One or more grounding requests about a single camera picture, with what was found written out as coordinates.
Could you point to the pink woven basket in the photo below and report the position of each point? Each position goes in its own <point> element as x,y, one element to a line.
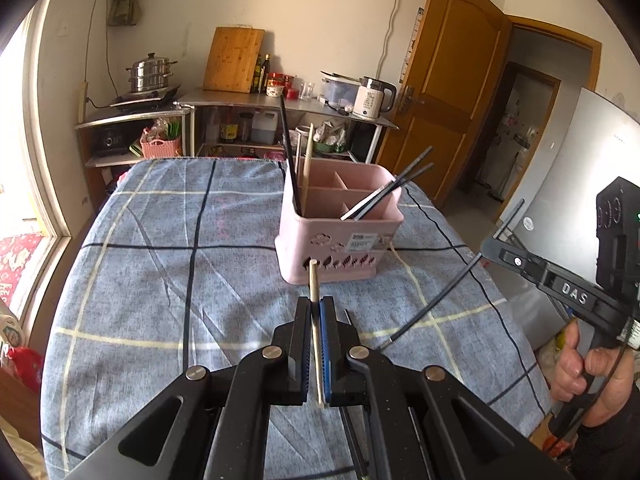
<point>161,146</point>

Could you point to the red patterned mat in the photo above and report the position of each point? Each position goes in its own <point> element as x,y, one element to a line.
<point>20,265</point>

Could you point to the metal corner table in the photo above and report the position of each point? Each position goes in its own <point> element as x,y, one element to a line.
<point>240,97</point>

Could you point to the red plastic bag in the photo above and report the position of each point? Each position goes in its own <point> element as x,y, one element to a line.
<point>25,367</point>

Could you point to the white plastic jug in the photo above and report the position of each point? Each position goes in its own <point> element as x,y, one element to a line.
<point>264,127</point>

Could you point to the black induction cooker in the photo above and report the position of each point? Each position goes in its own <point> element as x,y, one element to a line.
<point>145,99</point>

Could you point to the bamboo cutting board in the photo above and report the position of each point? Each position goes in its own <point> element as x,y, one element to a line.
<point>232,60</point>

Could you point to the light wooden chopstick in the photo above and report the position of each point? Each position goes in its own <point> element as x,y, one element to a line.
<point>314,280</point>
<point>307,160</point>

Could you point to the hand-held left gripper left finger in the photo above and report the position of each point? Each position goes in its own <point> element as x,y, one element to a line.
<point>300,360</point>

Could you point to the blue checked tablecloth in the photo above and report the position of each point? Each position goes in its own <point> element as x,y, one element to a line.
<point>150,285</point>

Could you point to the soy sauce bottle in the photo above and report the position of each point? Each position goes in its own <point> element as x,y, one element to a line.
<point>228,129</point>

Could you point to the dark glass jar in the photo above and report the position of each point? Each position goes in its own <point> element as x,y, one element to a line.
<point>245,127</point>

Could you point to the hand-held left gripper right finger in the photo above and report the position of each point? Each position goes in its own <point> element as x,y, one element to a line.
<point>326,360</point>

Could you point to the clear glass cup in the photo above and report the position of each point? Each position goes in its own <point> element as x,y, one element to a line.
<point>307,91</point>

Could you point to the person's right hand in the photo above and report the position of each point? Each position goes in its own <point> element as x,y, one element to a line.
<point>610,380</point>

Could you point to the beige power strip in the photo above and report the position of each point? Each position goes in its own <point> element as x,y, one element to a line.
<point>84,100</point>

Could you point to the silver refrigerator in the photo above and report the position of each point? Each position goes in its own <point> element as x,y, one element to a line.
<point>575,150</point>

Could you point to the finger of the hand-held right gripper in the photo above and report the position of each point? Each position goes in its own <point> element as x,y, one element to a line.
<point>515,262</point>

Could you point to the person's right forearm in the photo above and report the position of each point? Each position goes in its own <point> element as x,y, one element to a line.
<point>617,445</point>

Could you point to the wooden door frame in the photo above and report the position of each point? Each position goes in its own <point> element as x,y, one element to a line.
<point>555,35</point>

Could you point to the black chopstick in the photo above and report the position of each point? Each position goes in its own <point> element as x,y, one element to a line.
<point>410,181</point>
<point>430,310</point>
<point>287,150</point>
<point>375,200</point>
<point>357,442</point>
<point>400,174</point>

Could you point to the water filter pitcher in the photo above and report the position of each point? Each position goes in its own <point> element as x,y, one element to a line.
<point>337,90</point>

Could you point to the brown wooden door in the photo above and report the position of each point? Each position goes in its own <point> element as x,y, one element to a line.
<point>450,85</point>

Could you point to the plastic bags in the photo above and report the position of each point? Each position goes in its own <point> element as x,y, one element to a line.
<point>330,132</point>

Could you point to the brown wooden furniture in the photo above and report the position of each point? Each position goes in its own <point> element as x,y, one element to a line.
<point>17,405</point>

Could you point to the dark oil bottle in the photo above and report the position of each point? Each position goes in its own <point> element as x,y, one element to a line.
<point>265,72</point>

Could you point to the small red cup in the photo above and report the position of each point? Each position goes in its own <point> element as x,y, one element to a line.
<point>291,93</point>

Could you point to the pink utensil basket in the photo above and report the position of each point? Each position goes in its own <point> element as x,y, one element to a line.
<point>310,240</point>

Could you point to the wall calendar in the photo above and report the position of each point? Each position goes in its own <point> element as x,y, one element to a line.
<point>412,45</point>

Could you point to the metal stove shelf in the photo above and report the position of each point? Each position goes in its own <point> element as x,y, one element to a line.
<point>135,120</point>

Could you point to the white jar red lid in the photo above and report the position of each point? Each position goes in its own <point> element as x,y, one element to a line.
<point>275,87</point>

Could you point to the white electric kettle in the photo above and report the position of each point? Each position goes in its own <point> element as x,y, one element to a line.
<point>370,100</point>

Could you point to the window frame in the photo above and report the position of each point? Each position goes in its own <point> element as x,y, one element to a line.
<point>45,160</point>

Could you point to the steel steamer pot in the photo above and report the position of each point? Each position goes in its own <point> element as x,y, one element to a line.
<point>150,72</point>

